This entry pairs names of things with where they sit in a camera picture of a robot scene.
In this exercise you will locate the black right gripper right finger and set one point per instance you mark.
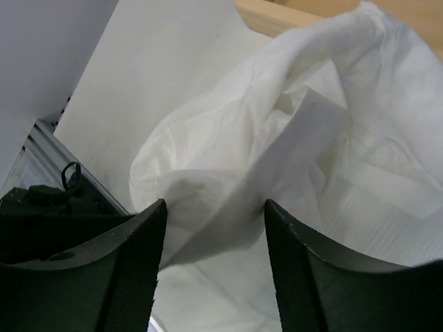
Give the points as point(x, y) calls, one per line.
point(321, 285)

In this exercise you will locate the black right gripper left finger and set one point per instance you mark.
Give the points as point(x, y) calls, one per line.
point(104, 284)

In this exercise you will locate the white shirt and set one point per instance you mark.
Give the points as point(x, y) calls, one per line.
point(339, 123)

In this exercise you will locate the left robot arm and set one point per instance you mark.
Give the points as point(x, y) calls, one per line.
point(42, 221)

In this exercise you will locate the wooden clothes rack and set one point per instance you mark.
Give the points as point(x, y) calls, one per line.
point(272, 18)

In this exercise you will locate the aluminium mounting rail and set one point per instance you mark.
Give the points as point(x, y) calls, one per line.
point(60, 164)

